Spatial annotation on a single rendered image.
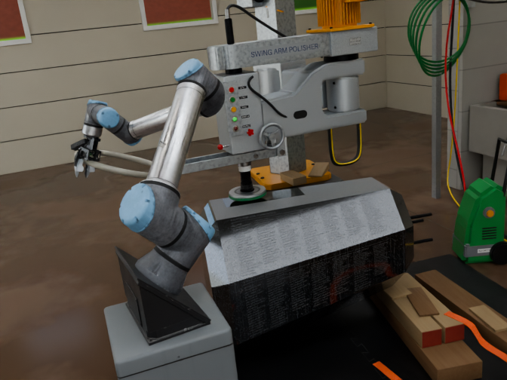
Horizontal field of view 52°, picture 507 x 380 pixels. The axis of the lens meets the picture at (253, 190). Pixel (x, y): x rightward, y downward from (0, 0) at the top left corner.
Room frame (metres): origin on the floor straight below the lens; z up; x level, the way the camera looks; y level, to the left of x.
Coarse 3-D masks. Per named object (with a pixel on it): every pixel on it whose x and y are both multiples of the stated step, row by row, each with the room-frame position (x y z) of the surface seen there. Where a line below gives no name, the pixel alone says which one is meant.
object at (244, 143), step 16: (224, 80) 2.74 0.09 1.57; (240, 80) 2.77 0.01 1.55; (256, 80) 2.80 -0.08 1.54; (240, 96) 2.77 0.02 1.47; (256, 96) 2.80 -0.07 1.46; (224, 112) 2.79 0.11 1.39; (256, 112) 2.79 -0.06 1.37; (224, 128) 2.82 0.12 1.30; (256, 128) 2.79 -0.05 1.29; (224, 144) 2.85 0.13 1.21; (240, 144) 2.76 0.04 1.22; (256, 144) 2.79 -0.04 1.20
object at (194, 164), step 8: (224, 152) 2.89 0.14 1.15; (248, 152) 2.83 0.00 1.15; (256, 152) 2.84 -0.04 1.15; (264, 152) 2.85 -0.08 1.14; (272, 152) 2.87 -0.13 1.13; (280, 152) 2.85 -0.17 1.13; (192, 160) 2.83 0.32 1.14; (200, 160) 2.84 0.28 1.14; (208, 160) 2.74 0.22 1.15; (216, 160) 2.76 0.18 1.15; (224, 160) 2.77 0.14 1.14; (232, 160) 2.79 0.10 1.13; (240, 160) 2.80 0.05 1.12; (248, 160) 2.82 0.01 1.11; (184, 168) 2.70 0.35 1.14; (192, 168) 2.71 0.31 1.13; (200, 168) 2.73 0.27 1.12; (208, 168) 2.74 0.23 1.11
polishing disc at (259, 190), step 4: (232, 188) 2.93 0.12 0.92; (236, 188) 2.93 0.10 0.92; (240, 188) 2.92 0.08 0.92; (256, 188) 2.88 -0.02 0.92; (260, 188) 2.88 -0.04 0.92; (264, 188) 2.87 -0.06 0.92; (232, 192) 2.86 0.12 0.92; (236, 192) 2.85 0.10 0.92; (240, 192) 2.85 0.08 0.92; (248, 192) 2.83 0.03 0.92; (252, 192) 2.82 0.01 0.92; (256, 192) 2.81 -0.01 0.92; (260, 192) 2.81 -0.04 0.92; (264, 192) 2.83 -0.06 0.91; (232, 196) 2.81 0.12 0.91; (236, 196) 2.79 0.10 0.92; (240, 196) 2.78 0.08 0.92; (244, 196) 2.77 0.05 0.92; (248, 196) 2.77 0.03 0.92; (252, 196) 2.77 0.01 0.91; (256, 196) 2.78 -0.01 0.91
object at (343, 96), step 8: (328, 80) 3.06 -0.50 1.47; (336, 80) 3.02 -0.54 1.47; (344, 80) 3.01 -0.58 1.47; (352, 80) 3.02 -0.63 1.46; (328, 88) 3.07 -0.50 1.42; (336, 88) 3.02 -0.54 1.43; (344, 88) 3.01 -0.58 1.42; (352, 88) 3.02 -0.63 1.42; (328, 96) 3.07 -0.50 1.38; (336, 96) 3.02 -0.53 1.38; (344, 96) 3.01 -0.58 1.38; (352, 96) 3.01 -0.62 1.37; (328, 104) 3.08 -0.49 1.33; (336, 104) 3.02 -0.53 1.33; (344, 104) 3.01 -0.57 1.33; (352, 104) 3.01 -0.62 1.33
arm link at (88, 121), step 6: (90, 102) 2.47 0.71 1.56; (96, 102) 2.46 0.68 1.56; (102, 102) 2.48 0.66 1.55; (90, 108) 2.46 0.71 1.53; (90, 114) 2.44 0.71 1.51; (84, 120) 2.47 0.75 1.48; (90, 120) 2.45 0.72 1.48; (90, 126) 2.45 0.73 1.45; (96, 126) 2.46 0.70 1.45; (102, 126) 2.48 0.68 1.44
